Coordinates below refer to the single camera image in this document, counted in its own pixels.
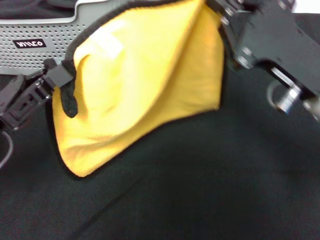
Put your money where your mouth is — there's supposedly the yellow and grey towel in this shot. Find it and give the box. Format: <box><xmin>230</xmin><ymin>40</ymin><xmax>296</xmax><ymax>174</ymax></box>
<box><xmin>45</xmin><ymin>0</ymin><xmax>227</xmax><ymax>181</ymax></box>

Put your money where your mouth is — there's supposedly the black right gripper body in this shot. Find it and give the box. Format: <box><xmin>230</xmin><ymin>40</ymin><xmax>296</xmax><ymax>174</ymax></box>
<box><xmin>233</xmin><ymin>0</ymin><xmax>320</xmax><ymax>98</ymax></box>

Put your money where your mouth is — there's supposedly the black tablecloth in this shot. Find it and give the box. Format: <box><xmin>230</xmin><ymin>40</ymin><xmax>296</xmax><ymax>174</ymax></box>
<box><xmin>0</xmin><ymin>11</ymin><xmax>320</xmax><ymax>240</ymax></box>

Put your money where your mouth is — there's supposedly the dark crumpled cloth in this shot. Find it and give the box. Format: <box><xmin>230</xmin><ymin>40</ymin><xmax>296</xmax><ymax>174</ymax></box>
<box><xmin>0</xmin><ymin>0</ymin><xmax>77</xmax><ymax>20</ymax></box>

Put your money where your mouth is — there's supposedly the grey perforated plastic storage box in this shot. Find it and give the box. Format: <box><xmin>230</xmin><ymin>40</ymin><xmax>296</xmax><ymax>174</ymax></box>
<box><xmin>0</xmin><ymin>0</ymin><xmax>121</xmax><ymax>76</ymax></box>

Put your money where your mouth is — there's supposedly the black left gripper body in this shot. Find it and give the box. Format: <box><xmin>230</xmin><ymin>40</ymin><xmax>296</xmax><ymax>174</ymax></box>
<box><xmin>0</xmin><ymin>74</ymin><xmax>50</xmax><ymax>131</ymax></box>

